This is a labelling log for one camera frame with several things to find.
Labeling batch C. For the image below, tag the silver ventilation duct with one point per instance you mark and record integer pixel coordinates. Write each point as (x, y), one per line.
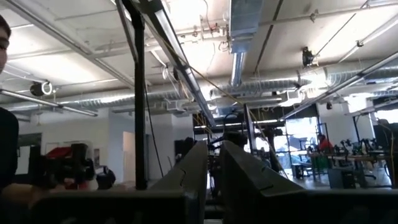
(245, 25)

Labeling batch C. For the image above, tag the person in red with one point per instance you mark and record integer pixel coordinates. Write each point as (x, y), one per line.
(325, 144)

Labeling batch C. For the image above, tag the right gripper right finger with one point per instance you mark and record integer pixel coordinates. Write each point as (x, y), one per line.
(239, 174)

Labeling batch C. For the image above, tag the black rig frame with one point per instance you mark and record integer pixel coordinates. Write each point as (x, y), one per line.
(140, 124)

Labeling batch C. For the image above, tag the background workbench with robots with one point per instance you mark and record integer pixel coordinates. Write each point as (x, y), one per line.
(342, 157)

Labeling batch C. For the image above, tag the black and red machine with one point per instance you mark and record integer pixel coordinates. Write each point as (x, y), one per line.
(77, 168)

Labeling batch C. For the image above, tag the black ceiling speaker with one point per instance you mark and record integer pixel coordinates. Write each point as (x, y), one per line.
(308, 56)

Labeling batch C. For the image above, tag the person in black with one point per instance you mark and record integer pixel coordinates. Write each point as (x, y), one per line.
(7, 149)

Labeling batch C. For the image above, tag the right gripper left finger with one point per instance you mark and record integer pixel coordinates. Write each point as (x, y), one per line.
(192, 171)

